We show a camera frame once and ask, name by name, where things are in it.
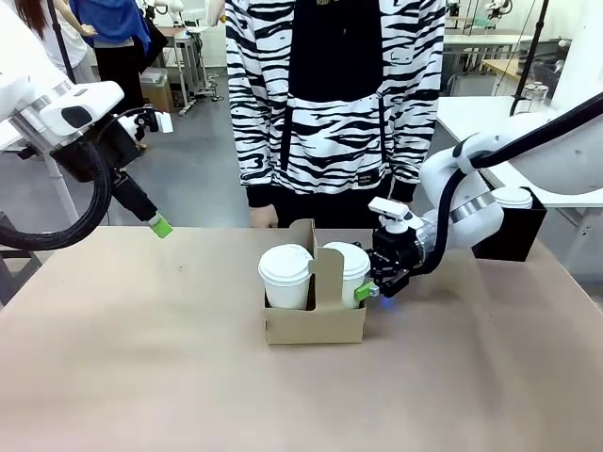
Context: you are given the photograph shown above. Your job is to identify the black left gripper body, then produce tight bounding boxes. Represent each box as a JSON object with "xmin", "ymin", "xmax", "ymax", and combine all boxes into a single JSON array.
[{"xmin": 49, "ymin": 115, "xmax": 145, "ymax": 186}]

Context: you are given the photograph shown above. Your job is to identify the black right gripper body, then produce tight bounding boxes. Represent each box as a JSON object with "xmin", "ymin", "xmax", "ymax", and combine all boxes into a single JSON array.
[{"xmin": 369, "ymin": 228, "xmax": 425, "ymax": 299}]

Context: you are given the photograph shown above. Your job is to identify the white paper cup with lid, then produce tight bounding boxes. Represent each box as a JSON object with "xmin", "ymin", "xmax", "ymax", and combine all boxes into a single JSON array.
[
  {"xmin": 257, "ymin": 243, "xmax": 316, "ymax": 311},
  {"xmin": 322, "ymin": 241, "xmax": 372, "ymax": 311}
]

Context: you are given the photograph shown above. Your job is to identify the person's left forearm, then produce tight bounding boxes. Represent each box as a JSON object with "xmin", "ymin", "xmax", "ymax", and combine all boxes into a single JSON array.
[{"xmin": 386, "ymin": 46, "xmax": 447, "ymax": 207}]

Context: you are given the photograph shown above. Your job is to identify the person's right forearm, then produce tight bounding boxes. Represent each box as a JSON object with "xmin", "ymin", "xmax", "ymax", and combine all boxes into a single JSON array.
[{"xmin": 224, "ymin": 46, "xmax": 279, "ymax": 209}]

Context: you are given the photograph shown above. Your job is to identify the brown cardboard cup carrier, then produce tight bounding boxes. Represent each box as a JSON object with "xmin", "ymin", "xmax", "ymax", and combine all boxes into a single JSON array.
[{"xmin": 262, "ymin": 218, "xmax": 374, "ymax": 346}]

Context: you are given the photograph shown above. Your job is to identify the person's right hand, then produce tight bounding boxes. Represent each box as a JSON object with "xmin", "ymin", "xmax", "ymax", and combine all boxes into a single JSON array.
[{"xmin": 249, "ymin": 205, "xmax": 280, "ymax": 230}]

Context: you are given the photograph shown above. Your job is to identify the brown cardboard box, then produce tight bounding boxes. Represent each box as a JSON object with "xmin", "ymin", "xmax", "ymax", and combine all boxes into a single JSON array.
[{"xmin": 139, "ymin": 70, "xmax": 174, "ymax": 114}]

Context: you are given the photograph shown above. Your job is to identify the white stand leg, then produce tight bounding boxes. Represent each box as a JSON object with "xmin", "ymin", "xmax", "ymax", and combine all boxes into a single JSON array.
[{"xmin": 41, "ymin": 150, "xmax": 80, "ymax": 226}]

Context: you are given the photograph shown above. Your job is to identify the bystander in blue top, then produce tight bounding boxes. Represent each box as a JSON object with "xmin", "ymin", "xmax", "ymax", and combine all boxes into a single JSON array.
[{"xmin": 70, "ymin": 0, "xmax": 153, "ymax": 117}]

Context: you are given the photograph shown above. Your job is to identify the grey metal cart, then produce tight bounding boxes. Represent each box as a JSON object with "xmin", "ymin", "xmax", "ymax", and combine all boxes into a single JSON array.
[{"xmin": 155, "ymin": 23, "xmax": 211, "ymax": 117}]

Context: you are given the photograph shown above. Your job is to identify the bystander with red hair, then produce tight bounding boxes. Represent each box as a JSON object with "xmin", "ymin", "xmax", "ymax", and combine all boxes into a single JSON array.
[{"xmin": 13, "ymin": 0, "xmax": 100, "ymax": 86}]

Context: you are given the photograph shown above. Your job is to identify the black open box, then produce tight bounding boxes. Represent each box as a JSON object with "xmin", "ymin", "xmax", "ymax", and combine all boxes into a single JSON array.
[{"xmin": 472, "ymin": 186, "xmax": 548, "ymax": 263}]

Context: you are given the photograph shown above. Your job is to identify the black tripod pole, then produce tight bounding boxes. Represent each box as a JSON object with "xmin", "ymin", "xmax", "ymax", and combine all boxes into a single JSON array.
[{"xmin": 46, "ymin": 0, "xmax": 77, "ymax": 85}]

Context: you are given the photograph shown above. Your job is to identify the stack of white cups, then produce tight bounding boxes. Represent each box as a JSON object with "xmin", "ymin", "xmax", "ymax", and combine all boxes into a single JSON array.
[{"xmin": 491, "ymin": 186, "xmax": 534, "ymax": 211}]

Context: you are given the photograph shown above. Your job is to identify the zebra striped hoodie torso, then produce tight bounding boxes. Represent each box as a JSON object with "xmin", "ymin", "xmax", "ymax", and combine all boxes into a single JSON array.
[{"xmin": 224, "ymin": 0, "xmax": 447, "ymax": 230}]

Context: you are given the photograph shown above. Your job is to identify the white side table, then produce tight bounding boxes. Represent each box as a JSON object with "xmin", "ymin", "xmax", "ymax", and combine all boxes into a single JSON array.
[{"xmin": 435, "ymin": 95, "xmax": 603, "ymax": 211}]

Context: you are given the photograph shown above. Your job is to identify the clear glass jar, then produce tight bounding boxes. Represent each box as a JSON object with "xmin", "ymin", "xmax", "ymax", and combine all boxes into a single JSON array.
[{"xmin": 524, "ymin": 81, "xmax": 550, "ymax": 108}]

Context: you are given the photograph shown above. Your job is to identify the wooden background table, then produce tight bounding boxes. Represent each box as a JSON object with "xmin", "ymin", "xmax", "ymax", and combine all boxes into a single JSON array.
[{"xmin": 481, "ymin": 57, "xmax": 525, "ymax": 81}]

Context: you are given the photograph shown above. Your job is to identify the black lamp stand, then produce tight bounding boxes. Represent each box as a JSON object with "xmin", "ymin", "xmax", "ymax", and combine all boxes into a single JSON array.
[{"xmin": 510, "ymin": 0, "xmax": 551, "ymax": 118}]

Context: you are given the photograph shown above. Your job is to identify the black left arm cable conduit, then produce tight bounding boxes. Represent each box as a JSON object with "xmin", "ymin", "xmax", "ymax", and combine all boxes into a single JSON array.
[{"xmin": 0, "ymin": 140, "xmax": 114, "ymax": 250}]

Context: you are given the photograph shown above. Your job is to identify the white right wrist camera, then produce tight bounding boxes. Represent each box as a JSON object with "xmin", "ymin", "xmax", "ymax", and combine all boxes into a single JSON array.
[{"xmin": 367, "ymin": 197, "xmax": 412, "ymax": 234}]

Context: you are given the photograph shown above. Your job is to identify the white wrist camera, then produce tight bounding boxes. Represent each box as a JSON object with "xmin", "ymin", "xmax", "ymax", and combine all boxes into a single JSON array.
[
  {"xmin": 367, "ymin": 197, "xmax": 412, "ymax": 234},
  {"xmin": 134, "ymin": 109, "xmax": 174, "ymax": 142}
]

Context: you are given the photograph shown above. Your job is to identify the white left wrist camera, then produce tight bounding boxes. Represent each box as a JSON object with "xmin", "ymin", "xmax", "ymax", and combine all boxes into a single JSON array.
[{"xmin": 134, "ymin": 109, "xmax": 174, "ymax": 142}]

